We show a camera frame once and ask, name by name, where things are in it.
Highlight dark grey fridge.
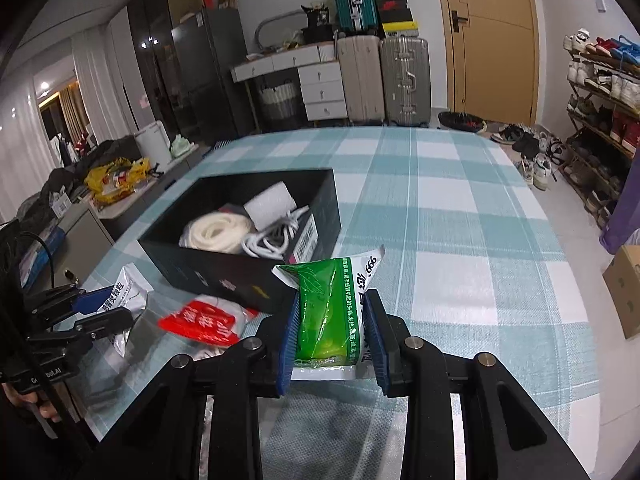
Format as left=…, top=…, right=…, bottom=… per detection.
left=171, top=7, right=256, bottom=141

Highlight white foil packet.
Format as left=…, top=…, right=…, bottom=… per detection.
left=92, top=262, right=155, bottom=358

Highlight red and white packet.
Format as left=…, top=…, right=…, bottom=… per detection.
left=157, top=295, right=261, bottom=348

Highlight purple bag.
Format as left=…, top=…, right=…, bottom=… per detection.
left=600, top=160, right=640, bottom=256

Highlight green and white packet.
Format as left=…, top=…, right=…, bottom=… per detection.
left=271, top=244, right=386, bottom=381

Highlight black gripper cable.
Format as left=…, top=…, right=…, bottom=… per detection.
left=17, top=231, right=71, bottom=411

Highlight white cable bundle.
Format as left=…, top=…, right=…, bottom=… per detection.
left=241, top=205, right=313, bottom=261

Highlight yellow plastic bag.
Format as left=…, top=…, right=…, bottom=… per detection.
left=85, top=157, right=151, bottom=206

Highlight wooden shoe rack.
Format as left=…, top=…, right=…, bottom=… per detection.
left=565, top=50, right=640, bottom=221

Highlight woven laundry basket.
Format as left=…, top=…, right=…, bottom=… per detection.
left=257, top=80, right=301, bottom=131

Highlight white bubble wrap piece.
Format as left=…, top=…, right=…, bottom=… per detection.
left=243, top=182, right=297, bottom=228

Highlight white labelled box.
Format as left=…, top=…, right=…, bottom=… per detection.
left=50, top=187, right=73, bottom=217

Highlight dark glass wardrobe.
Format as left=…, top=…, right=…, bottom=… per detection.
left=126, top=0, right=201, bottom=136

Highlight teal suitcase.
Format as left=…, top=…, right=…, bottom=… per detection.
left=329, top=0, right=381, bottom=38

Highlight black gift bag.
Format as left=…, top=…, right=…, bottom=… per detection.
left=301, top=4, right=332, bottom=29

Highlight tan wooden door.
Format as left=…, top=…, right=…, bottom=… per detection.
left=432, top=0, right=541, bottom=126

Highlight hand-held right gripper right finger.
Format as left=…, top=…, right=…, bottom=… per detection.
left=364, top=289, right=591, bottom=480

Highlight large brown cardboard box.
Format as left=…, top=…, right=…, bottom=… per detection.
left=602, top=244, right=640, bottom=341

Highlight grey curved frame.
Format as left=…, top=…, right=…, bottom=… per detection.
left=255, top=10, right=311, bottom=53

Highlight silver suitcase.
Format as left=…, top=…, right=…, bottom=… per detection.
left=379, top=36, right=432, bottom=128

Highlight beige suitcase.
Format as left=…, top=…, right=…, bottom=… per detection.
left=336, top=35, right=385, bottom=126

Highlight white curtain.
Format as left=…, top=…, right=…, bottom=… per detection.
left=0, top=10, right=141, bottom=221

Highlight white desk with drawers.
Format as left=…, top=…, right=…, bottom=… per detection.
left=230, top=40, right=348, bottom=122

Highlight person's left hand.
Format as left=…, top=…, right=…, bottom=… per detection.
left=0, top=382, right=62, bottom=422

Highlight loose pile of shoes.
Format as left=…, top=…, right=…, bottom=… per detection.
left=490, top=122, right=568, bottom=191

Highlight rows of assorted shoes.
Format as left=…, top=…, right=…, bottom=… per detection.
left=564, top=29, right=640, bottom=221

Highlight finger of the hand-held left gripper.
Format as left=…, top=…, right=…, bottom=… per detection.
left=27, top=284, right=118, bottom=321
left=50, top=307, right=134, bottom=345

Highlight black cardboard box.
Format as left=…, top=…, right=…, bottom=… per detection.
left=137, top=167, right=343, bottom=316

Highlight black clothes pile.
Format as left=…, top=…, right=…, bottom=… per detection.
left=30, top=137, right=143, bottom=201

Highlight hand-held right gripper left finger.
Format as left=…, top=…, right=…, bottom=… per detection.
left=97, top=292, right=303, bottom=480

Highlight teal checked tablecloth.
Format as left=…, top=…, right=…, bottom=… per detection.
left=65, top=125, right=613, bottom=480

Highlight white bin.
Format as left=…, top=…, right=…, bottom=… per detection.
left=134, top=121, right=172, bottom=171

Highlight cream rope coil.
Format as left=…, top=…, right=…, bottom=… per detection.
left=180, top=212, right=256, bottom=256

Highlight grey low cabinet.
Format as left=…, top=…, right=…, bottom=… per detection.
left=50, top=145, right=211, bottom=281

